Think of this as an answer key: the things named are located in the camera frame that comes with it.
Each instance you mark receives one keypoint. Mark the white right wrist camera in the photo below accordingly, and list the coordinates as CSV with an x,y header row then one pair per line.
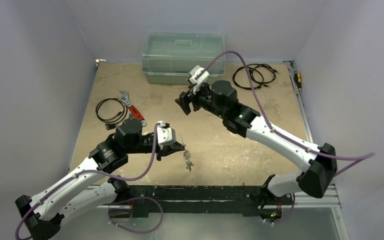
x,y
197,76

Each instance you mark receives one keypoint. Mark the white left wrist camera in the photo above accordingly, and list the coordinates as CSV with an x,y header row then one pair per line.
x,y
165,134

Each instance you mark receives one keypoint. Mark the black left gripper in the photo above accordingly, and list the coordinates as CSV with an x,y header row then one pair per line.
x,y
168,150

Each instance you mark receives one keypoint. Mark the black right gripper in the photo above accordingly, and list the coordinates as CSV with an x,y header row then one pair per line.
x,y
193,101

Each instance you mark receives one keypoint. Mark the green plastic storage box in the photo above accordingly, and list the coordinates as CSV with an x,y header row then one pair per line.
x,y
167,58

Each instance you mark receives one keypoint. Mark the black metal base rail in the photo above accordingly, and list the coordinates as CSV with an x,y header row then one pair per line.
x,y
247,200

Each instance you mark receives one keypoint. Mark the yellow black screwdriver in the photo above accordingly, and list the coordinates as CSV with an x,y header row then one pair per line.
x,y
298,81

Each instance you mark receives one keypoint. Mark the red handled adjustable wrench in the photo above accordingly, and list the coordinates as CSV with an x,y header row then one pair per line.
x,y
132,109

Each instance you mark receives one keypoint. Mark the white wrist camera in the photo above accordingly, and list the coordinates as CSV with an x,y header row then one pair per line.
x,y
197,76
165,134

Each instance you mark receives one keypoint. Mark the large metal keyring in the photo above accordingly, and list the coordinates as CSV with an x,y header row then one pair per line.
x,y
187,156

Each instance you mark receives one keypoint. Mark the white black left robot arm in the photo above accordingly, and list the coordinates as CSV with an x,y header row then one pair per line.
x,y
92,182

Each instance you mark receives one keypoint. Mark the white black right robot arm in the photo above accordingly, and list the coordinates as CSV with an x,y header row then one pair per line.
x,y
316,164

